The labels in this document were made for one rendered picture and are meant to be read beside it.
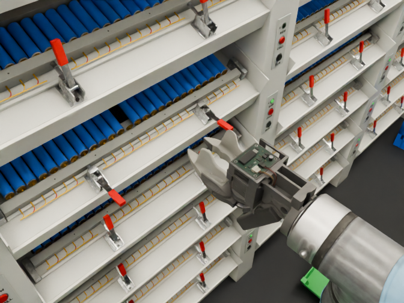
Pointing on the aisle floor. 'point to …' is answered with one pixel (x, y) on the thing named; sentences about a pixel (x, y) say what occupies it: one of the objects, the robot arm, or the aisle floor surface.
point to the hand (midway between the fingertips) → (202, 151)
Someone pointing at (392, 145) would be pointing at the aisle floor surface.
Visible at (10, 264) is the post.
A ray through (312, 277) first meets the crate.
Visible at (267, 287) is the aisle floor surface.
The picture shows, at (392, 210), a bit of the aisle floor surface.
